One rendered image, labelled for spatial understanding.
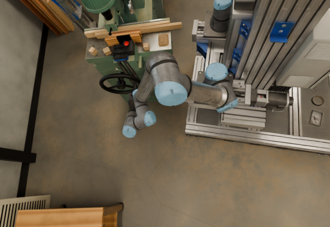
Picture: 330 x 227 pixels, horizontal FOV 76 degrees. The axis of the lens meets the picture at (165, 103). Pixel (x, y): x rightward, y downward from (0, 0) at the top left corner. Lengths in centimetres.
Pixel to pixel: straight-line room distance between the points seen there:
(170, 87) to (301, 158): 169
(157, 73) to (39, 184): 205
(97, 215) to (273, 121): 155
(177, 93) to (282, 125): 139
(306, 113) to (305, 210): 79
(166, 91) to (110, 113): 164
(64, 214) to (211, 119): 135
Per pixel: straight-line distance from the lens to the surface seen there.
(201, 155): 207
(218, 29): 156
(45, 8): 295
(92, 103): 248
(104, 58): 154
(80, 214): 175
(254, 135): 192
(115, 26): 144
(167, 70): 78
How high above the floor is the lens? 205
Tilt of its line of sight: 68 degrees down
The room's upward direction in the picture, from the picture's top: 24 degrees counter-clockwise
